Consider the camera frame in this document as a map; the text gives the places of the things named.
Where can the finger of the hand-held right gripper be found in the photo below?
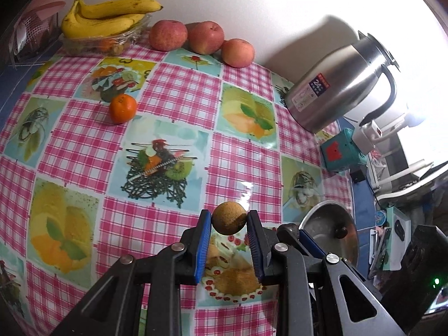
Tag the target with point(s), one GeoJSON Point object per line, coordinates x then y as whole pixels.
{"type": "Point", "coordinates": [311, 245]}
{"type": "Point", "coordinates": [288, 232]}

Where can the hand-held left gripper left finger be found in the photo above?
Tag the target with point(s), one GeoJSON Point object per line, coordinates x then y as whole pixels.
{"type": "Point", "coordinates": [203, 248]}

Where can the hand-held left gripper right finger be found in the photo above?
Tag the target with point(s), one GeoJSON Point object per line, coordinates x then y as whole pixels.
{"type": "Point", "coordinates": [253, 248]}

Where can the dark round fruit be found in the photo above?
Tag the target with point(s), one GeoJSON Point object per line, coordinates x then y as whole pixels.
{"type": "Point", "coordinates": [341, 232]}

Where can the brown kiwi fruit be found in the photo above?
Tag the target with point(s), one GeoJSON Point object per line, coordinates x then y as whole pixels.
{"type": "Point", "coordinates": [229, 217]}

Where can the teal open flat box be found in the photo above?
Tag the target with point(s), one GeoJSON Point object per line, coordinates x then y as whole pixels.
{"type": "Point", "coordinates": [390, 248]}

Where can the black device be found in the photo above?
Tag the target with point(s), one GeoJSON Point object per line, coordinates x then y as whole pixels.
{"type": "Point", "coordinates": [399, 228]}

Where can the round blue lid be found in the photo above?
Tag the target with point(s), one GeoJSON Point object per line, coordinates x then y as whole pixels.
{"type": "Point", "coordinates": [380, 217]}

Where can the black power adapter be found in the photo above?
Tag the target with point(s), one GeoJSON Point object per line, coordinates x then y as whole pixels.
{"type": "Point", "coordinates": [358, 175]}

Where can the white chair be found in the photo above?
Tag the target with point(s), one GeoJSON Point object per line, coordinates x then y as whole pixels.
{"type": "Point", "coordinates": [402, 182]}

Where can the pink checkered tablecloth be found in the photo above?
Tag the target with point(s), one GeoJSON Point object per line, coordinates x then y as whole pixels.
{"type": "Point", "coordinates": [227, 140]}

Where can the white power adapter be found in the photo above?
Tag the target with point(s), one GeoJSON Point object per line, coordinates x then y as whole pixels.
{"type": "Point", "coordinates": [371, 136]}

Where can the stainless steel thermos jug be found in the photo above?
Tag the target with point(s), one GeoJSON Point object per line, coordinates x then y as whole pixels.
{"type": "Point", "coordinates": [336, 84]}

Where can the small orange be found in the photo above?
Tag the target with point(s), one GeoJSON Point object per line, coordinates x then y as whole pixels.
{"type": "Point", "coordinates": [122, 108]}

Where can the red apple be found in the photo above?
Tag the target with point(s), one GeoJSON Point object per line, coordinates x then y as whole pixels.
{"type": "Point", "coordinates": [206, 37]}
{"type": "Point", "coordinates": [238, 53]}
{"type": "Point", "coordinates": [168, 35]}

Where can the clear plastic container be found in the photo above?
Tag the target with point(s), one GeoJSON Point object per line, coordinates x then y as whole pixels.
{"type": "Point", "coordinates": [105, 45]}

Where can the yellow banana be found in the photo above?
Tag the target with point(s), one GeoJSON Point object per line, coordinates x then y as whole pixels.
{"type": "Point", "coordinates": [119, 7]}
{"type": "Point", "coordinates": [98, 26]}

